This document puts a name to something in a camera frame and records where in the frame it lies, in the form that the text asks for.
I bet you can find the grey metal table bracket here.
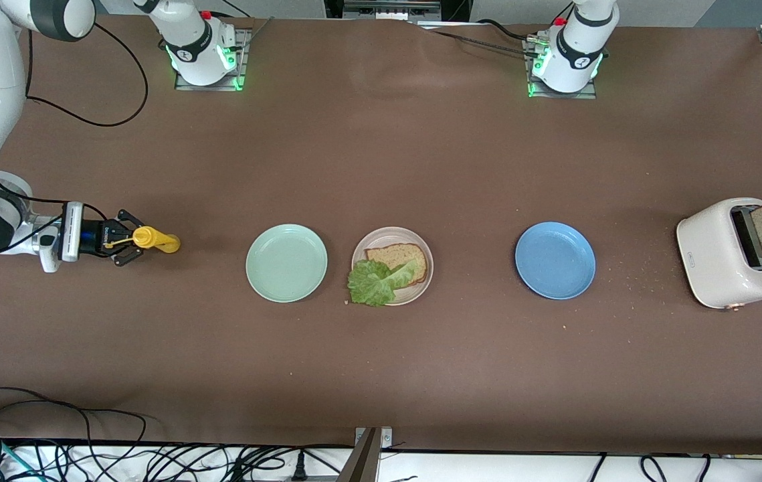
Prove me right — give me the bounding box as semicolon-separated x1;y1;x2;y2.
337;426;395;482

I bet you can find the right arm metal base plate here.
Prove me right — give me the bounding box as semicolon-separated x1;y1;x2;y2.
173;27;249;92

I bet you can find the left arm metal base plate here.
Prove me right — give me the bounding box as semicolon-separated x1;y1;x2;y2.
527;37;599;100

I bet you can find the green lettuce leaf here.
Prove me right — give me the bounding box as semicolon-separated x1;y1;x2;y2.
347;258;417;307

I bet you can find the beige plate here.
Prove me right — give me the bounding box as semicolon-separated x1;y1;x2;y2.
351;227;434;307

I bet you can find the blue plate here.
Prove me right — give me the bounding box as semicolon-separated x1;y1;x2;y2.
514;222;597;301

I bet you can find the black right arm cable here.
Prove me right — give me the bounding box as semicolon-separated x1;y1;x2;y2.
0;19;150;255

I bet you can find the cream white toaster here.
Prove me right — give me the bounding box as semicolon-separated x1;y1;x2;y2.
676;197;762;311

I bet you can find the black base cable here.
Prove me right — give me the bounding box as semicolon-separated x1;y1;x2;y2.
474;19;537;42
417;27;542;61

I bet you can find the black metal machine frame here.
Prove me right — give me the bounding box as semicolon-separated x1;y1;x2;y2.
325;0;472;21

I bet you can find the green plate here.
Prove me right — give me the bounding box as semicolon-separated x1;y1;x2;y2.
246;224;328;303

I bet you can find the yellow mustard squeeze bottle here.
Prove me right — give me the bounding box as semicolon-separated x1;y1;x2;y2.
105;226;181;255

